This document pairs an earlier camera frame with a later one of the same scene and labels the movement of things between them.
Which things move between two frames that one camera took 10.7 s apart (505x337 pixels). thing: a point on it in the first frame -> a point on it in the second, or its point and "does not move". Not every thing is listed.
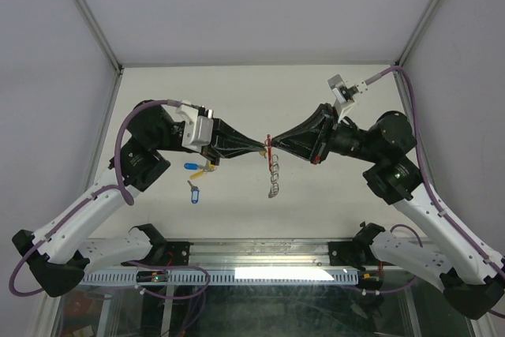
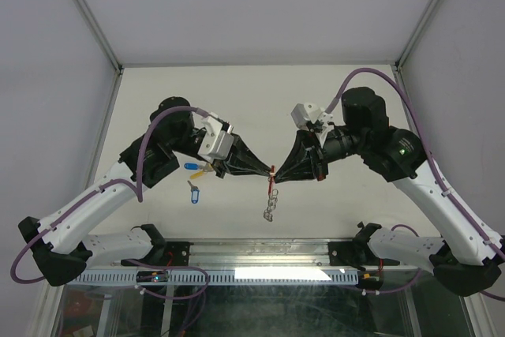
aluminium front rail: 259,254 does not move
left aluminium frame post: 89,13 does not move
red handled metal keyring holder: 274,168 -> 272,198
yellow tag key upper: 208,167 does not move
